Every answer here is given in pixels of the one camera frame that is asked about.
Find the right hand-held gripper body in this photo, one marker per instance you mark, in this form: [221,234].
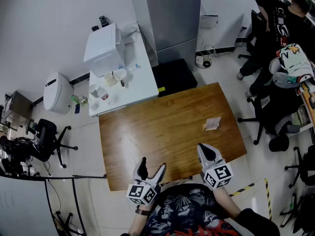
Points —
[217,177]

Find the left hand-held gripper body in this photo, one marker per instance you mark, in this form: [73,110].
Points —
[141,193]

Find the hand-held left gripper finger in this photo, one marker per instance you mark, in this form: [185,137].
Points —
[158,174]
[140,171]

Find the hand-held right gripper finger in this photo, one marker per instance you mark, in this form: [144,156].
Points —
[200,155]
[211,154]

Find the small tan paper packet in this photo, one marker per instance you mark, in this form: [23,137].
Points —
[212,124]

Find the person's left forearm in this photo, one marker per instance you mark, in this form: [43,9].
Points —
[137,225]

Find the person's right forearm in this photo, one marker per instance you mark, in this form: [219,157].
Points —
[224,200]

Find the dark metal wristwatch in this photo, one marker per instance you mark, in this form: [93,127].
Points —
[142,211]

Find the yellow black floor tape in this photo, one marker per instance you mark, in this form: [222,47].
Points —
[242,189]
[268,198]

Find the person's patterned dark shirt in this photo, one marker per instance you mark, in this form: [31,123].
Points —
[187,210]

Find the black round stool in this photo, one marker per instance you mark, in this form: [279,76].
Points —
[278,142]

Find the black chair with grey seat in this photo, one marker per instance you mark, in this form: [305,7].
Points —
[278,107]

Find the black low cabinet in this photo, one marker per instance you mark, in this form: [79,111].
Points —
[172,77]

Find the red label plastic bottle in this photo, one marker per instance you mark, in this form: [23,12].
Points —
[103,93]

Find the black swivel chair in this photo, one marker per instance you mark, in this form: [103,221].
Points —
[302,217]
[305,166]

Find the dark phone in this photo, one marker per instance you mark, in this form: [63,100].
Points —
[77,108]

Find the small dark figurine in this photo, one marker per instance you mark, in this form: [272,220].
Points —
[122,83]

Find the white tall mug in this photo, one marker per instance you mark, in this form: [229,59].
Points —
[93,90]

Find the green bottle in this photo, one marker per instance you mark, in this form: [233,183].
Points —
[75,98]

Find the cream mug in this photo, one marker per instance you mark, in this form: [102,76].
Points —
[108,79]

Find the white wide cup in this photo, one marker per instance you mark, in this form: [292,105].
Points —
[120,74]

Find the black office chair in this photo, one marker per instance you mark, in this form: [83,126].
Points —
[45,134]

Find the clear plastic bottle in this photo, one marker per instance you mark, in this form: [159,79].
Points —
[131,68]

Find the grey neck pillow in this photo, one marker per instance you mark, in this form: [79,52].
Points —
[283,79]

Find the white rounded floor appliance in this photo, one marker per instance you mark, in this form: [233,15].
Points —
[57,95]

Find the whiteboard on black stand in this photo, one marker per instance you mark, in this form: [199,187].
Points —
[19,205]

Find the colourful printed cloth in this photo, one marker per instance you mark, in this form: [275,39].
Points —
[295,60]

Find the black equipment pile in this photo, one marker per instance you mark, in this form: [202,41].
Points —
[14,151]

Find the white box-shaped appliance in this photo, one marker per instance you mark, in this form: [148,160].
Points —
[103,48]

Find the tall grey refrigerator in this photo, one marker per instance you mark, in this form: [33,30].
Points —
[172,21]

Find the brown cabinet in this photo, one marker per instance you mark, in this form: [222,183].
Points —
[18,104]

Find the small black lid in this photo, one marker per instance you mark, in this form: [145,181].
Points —
[95,28]

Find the black drinking bottle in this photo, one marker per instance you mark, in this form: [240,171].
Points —
[103,21]

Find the white wall box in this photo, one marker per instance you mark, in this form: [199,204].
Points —
[208,21]

